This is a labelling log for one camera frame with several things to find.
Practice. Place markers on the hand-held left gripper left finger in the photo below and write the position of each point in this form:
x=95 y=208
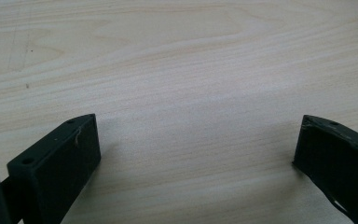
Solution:
x=56 y=168

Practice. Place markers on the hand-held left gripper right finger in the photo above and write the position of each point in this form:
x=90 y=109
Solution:
x=338 y=165

